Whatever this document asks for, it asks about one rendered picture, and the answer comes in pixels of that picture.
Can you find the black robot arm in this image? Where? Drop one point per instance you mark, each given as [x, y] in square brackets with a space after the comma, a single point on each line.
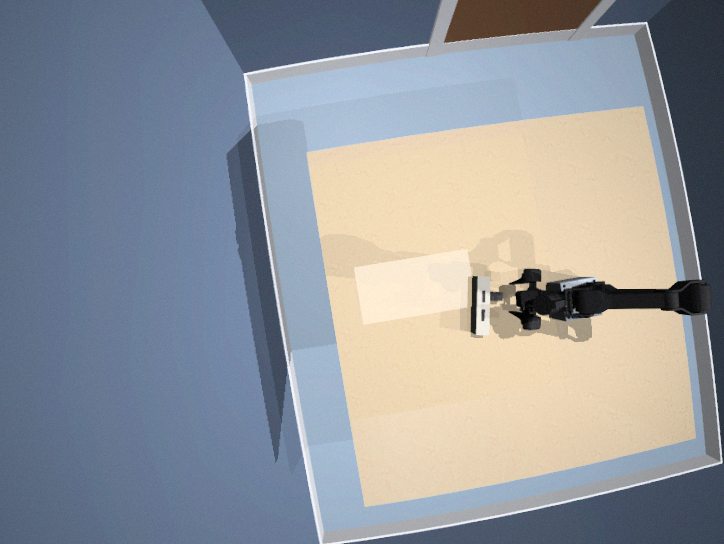
[689, 297]

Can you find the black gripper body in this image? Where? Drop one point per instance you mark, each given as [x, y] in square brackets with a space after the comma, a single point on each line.
[532, 276]

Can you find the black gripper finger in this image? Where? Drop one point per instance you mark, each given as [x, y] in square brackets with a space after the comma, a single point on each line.
[519, 315]
[520, 281]

